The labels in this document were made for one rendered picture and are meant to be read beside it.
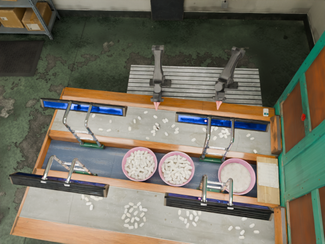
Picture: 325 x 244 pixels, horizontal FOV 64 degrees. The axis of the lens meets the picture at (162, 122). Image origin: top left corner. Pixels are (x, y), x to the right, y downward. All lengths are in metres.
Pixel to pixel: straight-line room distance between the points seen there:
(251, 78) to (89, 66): 2.04
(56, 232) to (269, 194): 1.49
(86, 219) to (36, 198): 0.42
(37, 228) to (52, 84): 1.97
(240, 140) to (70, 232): 1.40
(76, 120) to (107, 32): 1.90
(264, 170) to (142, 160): 0.90
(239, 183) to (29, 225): 1.51
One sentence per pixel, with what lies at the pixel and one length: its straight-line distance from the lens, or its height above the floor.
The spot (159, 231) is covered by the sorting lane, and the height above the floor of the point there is 0.74.
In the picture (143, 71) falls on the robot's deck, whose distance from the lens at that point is 2.53.
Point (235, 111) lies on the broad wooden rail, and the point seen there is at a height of 0.76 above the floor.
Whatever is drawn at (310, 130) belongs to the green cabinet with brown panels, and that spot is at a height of 1.27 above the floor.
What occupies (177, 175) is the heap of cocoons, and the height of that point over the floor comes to 0.74.
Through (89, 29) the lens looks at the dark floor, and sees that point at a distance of 4.02.
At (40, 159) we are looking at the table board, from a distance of 2.30.
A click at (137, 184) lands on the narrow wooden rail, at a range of 1.97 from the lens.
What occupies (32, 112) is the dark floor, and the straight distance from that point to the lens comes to 3.47.
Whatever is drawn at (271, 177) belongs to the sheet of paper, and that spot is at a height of 0.78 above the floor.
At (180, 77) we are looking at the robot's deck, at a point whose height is 0.67.
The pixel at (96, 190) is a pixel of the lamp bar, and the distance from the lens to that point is 1.68.
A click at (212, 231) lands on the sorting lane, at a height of 0.74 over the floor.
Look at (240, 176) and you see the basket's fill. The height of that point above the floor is 0.73.
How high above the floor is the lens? 2.67
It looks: 63 degrees down
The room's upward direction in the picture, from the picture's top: 6 degrees counter-clockwise
